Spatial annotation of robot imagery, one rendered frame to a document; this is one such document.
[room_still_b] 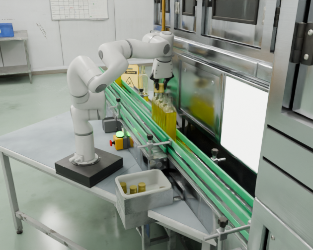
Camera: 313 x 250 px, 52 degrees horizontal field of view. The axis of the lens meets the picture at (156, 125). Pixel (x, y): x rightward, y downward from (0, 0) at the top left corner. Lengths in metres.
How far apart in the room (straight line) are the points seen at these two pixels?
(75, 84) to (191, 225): 0.75
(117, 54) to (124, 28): 6.23
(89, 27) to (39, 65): 1.34
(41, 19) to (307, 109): 6.90
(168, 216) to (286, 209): 0.84
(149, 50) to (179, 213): 0.71
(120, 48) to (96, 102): 0.28
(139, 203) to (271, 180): 0.85
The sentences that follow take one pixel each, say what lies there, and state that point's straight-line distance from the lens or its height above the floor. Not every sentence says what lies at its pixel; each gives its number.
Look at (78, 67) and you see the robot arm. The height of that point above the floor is 1.34.
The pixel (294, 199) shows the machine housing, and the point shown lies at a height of 1.30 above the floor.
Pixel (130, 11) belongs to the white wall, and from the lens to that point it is 7.56.
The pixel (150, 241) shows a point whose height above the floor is 0.25.
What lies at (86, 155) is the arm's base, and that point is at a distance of 1.66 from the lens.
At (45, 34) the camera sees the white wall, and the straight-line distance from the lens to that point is 7.30.
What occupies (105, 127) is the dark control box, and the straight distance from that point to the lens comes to 2.14.
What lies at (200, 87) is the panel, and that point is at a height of 1.20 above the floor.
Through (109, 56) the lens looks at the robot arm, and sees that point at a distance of 1.32.
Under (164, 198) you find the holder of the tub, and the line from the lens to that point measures 1.43.
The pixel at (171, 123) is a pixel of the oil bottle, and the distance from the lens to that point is 1.62.
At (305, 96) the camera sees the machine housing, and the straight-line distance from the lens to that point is 0.56.
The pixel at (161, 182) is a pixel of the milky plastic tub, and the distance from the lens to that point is 1.51.
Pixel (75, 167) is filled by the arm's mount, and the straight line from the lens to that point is 1.65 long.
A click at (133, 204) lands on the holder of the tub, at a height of 0.79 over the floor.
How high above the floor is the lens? 1.62
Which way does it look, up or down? 22 degrees down
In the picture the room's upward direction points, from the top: straight up
